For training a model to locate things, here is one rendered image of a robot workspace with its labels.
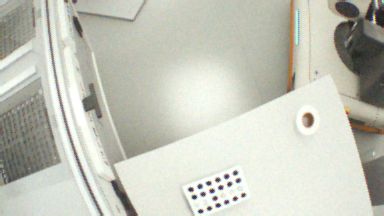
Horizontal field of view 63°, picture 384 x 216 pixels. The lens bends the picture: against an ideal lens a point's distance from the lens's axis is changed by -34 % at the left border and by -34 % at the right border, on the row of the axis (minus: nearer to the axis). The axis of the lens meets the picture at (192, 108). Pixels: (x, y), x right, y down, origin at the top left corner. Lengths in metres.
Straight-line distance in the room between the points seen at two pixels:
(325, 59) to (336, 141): 0.66
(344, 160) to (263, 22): 1.07
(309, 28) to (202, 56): 0.53
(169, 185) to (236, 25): 1.08
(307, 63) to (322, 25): 0.23
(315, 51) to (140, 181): 0.93
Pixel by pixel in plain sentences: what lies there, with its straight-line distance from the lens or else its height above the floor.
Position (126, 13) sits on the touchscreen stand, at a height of 0.03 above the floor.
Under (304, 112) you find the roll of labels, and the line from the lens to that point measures 0.94.
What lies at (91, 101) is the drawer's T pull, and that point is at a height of 0.91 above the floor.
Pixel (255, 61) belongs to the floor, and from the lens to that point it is 1.82.
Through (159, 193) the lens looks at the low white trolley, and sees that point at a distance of 0.93.
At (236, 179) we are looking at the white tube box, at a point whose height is 0.77.
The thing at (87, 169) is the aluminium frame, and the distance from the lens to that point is 0.72.
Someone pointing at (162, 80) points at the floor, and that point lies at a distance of 1.78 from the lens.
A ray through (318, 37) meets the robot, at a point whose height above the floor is 0.28.
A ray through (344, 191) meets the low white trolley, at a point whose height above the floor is 0.76.
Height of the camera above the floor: 1.68
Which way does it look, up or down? 75 degrees down
